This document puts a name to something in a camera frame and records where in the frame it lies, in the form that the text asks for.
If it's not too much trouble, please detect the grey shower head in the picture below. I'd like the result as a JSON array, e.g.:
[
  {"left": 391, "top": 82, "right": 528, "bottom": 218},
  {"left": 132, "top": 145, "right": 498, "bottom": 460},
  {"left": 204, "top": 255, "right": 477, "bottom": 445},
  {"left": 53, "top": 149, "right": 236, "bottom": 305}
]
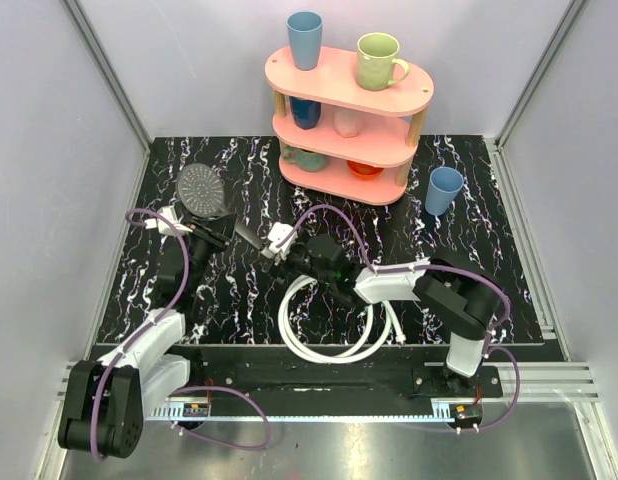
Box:
[{"left": 176, "top": 163, "right": 265, "bottom": 251}]

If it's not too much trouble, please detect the orange bowl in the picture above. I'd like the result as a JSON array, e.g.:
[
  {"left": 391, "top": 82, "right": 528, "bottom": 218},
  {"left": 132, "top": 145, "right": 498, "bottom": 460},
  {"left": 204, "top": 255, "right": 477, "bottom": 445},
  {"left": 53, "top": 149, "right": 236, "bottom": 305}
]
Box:
[{"left": 347, "top": 160, "right": 384, "bottom": 180}]

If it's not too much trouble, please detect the dark blue cup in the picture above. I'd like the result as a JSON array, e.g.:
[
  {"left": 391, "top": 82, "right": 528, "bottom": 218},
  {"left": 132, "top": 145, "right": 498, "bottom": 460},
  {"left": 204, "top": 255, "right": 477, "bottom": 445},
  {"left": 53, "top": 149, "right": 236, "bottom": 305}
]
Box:
[{"left": 289, "top": 97, "right": 321, "bottom": 130}]

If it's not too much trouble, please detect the green mug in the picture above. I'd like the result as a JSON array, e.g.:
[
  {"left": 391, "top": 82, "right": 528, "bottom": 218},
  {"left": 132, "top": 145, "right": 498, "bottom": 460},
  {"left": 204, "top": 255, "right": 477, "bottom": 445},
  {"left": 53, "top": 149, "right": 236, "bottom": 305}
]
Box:
[{"left": 355, "top": 32, "right": 410, "bottom": 91}]

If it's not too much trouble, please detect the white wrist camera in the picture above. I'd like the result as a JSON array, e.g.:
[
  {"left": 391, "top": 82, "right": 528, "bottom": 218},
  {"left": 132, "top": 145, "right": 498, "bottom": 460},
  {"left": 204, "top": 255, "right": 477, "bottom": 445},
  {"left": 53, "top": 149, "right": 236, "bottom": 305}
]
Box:
[
  {"left": 144, "top": 206, "right": 191, "bottom": 237},
  {"left": 262, "top": 222, "right": 297, "bottom": 264}
]

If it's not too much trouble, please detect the blue cup on table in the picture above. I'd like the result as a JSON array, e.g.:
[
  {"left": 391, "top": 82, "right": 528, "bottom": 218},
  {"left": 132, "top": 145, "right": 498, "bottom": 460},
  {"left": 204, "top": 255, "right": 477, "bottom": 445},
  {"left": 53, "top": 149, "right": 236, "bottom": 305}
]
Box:
[{"left": 425, "top": 166, "right": 464, "bottom": 216}]

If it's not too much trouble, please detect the teal ceramic mug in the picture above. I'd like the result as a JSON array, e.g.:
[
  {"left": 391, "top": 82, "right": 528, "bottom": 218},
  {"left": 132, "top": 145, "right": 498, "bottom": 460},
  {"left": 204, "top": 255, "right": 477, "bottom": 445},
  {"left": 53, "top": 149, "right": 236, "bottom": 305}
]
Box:
[{"left": 281, "top": 146, "right": 329, "bottom": 172}]

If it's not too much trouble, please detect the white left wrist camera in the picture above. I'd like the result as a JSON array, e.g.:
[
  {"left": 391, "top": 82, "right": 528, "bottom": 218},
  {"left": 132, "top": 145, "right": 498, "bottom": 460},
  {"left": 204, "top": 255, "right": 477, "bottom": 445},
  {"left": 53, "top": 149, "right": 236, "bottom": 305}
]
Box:
[{"left": 144, "top": 206, "right": 191, "bottom": 237}]

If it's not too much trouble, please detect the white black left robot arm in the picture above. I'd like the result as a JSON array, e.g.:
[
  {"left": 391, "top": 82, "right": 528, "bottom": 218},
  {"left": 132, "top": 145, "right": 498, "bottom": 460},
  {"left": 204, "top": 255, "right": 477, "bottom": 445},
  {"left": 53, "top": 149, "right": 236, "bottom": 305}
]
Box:
[{"left": 57, "top": 213, "right": 236, "bottom": 459}]

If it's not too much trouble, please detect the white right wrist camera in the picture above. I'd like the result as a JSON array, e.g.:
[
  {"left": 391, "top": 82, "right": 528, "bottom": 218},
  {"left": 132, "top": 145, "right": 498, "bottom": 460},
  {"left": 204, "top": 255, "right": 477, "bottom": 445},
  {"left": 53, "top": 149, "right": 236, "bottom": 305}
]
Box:
[{"left": 262, "top": 222, "right": 297, "bottom": 264}]

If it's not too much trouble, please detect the pink faceted cup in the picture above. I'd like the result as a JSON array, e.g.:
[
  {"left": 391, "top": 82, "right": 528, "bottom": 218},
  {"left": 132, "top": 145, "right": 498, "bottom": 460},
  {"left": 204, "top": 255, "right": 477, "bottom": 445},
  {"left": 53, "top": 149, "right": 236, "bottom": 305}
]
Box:
[{"left": 334, "top": 107, "right": 364, "bottom": 138}]

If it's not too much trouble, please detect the pink three-tier shelf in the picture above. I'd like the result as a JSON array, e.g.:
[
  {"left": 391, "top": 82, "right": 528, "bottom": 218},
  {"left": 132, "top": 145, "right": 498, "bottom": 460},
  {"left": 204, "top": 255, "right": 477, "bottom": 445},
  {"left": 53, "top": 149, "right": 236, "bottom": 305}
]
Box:
[{"left": 265, "top": 47, "right": 434, "bottom": 206}]

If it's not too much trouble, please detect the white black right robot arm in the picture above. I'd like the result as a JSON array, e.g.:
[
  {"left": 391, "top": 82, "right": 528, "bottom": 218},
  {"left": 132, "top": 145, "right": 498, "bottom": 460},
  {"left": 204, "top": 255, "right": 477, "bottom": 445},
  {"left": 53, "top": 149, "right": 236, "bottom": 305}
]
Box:
[{"left": 269, "top": 234, "right": 510, "bottom": 397}]

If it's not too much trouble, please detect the blue cup on shelf top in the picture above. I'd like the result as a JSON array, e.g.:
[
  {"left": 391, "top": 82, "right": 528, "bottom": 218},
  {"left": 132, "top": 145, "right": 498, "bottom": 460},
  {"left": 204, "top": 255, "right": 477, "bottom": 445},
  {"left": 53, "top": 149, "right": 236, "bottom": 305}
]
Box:
[{"left": 287, "top": 11, "right": 323, "bottom": 71}]

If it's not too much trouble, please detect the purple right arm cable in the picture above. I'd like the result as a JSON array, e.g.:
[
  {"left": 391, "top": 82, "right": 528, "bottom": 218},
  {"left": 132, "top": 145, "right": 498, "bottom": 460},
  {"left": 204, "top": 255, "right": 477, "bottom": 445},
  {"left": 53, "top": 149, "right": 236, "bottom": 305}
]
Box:
[{"left": 288, "top": 204, "right": 521, "bottom": 434}]

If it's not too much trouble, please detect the white shower hose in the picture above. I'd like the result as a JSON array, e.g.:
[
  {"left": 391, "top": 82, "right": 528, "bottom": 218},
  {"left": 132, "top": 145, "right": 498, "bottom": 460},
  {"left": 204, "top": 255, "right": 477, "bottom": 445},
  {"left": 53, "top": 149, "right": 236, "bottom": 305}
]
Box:
[{"left": 277, "top": 274, "right": 408, "bottom": 365}]

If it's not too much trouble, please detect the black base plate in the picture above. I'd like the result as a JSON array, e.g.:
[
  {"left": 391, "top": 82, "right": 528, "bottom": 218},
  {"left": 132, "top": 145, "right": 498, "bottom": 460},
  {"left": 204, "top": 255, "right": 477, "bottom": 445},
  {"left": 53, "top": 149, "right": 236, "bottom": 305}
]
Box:
[{"left": 181, "top": 345, "right": 503, "bottom": 421}]

